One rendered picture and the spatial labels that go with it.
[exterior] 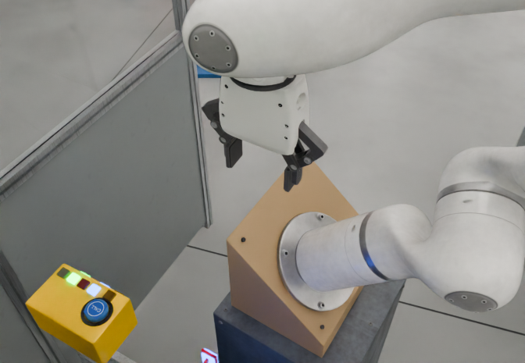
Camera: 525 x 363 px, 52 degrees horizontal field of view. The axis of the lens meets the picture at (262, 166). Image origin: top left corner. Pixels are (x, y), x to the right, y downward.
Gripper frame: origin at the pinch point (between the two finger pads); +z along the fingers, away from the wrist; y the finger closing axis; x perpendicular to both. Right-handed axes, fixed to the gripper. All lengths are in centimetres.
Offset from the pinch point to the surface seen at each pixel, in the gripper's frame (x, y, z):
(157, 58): -61, 70, 44
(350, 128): -169, 40, 143
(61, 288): 14, 34, 36
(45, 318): 20, 32, 37
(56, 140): -20, 70, 43
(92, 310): 15.0, 25.2, 34.8
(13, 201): -3, 70, 50
